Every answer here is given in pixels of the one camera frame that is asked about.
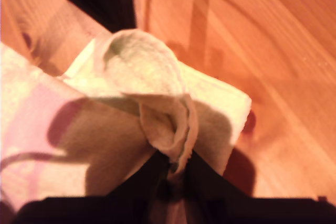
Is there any cream tea towel pink trim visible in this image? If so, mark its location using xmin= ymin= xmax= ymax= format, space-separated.
xmin=0 ymin=28 xmax=253 ymax=224

